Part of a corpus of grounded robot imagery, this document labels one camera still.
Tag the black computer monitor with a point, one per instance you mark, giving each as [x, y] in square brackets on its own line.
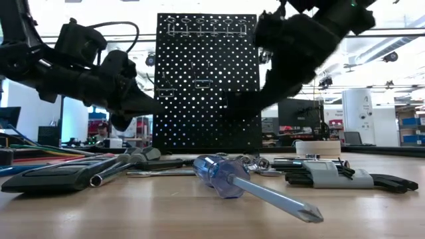
[299, 113]

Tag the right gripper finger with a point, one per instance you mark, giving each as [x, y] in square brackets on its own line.
[279, 101]
[282, 83]

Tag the white box device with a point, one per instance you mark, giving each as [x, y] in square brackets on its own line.
[114, 143]

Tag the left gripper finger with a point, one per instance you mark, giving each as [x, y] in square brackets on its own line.
[141, 96]
[142, 111]

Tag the black metal pegboard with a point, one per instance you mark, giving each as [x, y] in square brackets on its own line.
[206, 126]

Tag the dark flat screen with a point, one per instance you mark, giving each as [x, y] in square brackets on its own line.
[9, 117]

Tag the double-prong metal pegboard hook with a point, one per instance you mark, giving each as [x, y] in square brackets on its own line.
[166, 89]
[202, 87]

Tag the chrome socket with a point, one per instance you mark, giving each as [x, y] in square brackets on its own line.
[312, 156]

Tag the shelf with blue bins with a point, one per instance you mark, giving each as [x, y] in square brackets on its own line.
[411, 121]

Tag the hex key set grey holder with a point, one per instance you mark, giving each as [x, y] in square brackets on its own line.
[332, 176]

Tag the black mesh crate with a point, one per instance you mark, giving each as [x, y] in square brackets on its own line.
[48, 136]

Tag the black aluminium table frame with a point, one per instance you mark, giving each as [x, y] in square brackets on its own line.
[382, 150]

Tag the person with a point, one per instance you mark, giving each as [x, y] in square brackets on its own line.
[103, 131]

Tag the grey laptop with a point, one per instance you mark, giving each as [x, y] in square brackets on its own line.
[352, 138]

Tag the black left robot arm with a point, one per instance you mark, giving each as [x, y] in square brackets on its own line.
[33, 66]

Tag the white masking tape roll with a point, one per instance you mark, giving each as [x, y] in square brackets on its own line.
[318, 148]

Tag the round black silver tape measure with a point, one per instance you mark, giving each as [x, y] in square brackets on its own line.
[6, 157]

